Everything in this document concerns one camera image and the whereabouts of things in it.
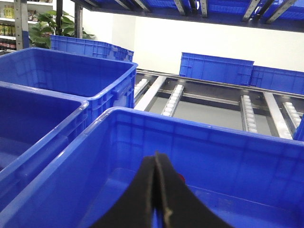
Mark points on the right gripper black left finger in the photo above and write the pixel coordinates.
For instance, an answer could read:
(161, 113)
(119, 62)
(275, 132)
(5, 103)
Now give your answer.
(134, 209)

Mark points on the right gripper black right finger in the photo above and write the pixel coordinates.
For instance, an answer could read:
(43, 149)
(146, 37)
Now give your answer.
(177, 205)

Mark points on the red mushroom push button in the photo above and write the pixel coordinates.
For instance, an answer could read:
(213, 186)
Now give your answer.
(181, 177)

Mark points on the blue crate front right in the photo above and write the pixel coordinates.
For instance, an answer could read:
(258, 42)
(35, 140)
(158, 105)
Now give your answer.
(248, 180)

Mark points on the white roller conveyor track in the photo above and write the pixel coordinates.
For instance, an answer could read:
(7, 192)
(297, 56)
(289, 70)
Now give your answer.
(247, 108)

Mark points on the blue crate rear left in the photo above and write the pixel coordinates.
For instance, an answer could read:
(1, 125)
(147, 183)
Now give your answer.
(104, 83)

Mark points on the blue crate front left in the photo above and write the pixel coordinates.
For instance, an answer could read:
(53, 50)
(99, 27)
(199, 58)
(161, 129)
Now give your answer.
(35, 126)

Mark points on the upright blue crate middle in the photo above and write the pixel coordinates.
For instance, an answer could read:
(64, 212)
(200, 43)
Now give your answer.
(216, 69)

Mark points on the upright blue crate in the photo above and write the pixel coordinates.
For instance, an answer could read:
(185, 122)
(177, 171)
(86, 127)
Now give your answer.
(278, 79)
(216, 69)

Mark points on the upright blue crate right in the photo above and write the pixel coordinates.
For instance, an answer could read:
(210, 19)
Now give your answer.
(278, 79)

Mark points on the blue crate rear right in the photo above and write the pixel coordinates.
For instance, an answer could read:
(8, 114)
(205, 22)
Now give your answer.
(91, 48)

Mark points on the green potted plant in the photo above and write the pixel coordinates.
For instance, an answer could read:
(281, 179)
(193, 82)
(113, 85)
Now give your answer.
(39, 33)

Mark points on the overhead rack shelf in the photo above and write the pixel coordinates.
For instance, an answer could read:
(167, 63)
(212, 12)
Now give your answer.
(285, 15)

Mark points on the background goods shelf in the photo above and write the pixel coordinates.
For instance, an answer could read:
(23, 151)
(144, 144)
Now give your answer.
(16, 16)

